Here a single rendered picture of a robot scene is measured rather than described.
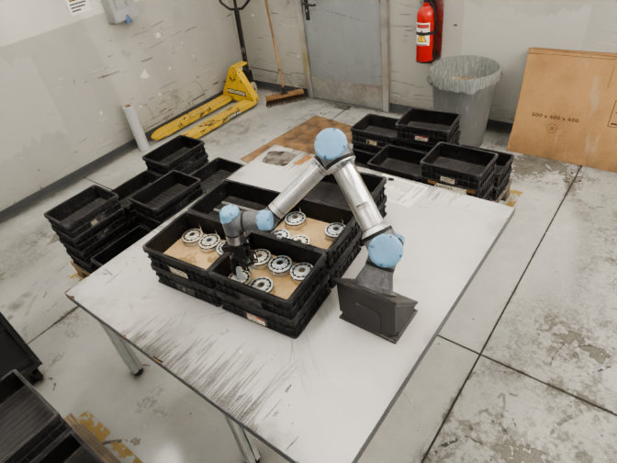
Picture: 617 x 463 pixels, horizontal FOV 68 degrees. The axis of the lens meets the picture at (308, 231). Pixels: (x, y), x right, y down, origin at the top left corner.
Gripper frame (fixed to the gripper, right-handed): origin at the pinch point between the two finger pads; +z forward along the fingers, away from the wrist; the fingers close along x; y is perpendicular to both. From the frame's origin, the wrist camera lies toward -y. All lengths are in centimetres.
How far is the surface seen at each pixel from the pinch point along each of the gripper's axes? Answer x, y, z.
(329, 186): 74, -9, 2
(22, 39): 81, -325, -48
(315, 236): 37.0, 9.7, 2.0
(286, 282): 7.3, 17.1, 2.0
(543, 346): 97, 106, 85
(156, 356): -43.5, -12.7, 15.0
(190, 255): -2.2, -33.4, 2.0
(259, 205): 43, -31, 2
